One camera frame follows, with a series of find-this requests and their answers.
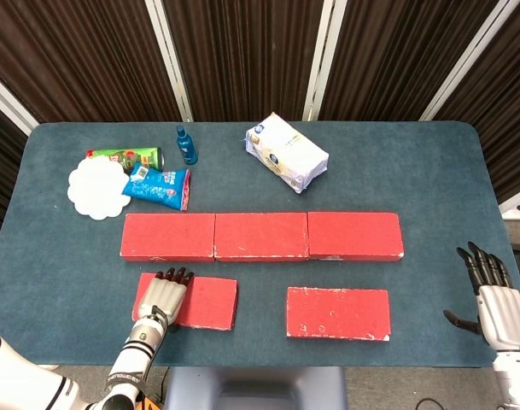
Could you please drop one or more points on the blue spray bottle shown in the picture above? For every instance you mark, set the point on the blue spray bottle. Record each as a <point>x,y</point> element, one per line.
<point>187,147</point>

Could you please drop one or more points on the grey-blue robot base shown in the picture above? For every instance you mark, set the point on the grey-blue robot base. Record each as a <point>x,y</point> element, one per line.
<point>255,388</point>

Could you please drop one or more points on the blue snack bag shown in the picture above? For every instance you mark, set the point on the blue snack bag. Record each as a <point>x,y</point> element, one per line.
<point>157,185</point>

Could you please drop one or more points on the white flower-shaped plate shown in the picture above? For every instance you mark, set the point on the white flower-shaped plate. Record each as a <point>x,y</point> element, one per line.
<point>93,188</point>

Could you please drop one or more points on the orange floor object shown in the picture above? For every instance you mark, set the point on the orange floor object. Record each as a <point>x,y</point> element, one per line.
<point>153,405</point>

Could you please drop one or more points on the white tissue pack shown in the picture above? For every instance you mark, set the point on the white tissue pack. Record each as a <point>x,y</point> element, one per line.
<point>285,154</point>

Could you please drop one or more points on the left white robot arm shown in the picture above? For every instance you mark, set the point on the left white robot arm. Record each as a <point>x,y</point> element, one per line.
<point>131,363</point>

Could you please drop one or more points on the teal felt table cover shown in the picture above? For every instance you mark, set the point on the teal felt table cover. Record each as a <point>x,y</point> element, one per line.
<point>259,299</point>

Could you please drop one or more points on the green chip can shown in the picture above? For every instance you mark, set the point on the green chip can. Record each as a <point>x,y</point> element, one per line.
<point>131,156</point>

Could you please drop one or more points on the red foam brick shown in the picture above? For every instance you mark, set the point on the red foam brick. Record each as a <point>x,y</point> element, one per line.
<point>353,235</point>
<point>212,303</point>
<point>336,312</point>
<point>259,235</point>
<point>165,237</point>

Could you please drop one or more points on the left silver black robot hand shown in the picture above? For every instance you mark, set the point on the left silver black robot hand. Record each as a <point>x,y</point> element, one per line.
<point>163,296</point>

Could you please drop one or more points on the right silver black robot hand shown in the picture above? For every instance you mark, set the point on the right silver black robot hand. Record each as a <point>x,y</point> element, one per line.
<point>500,316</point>

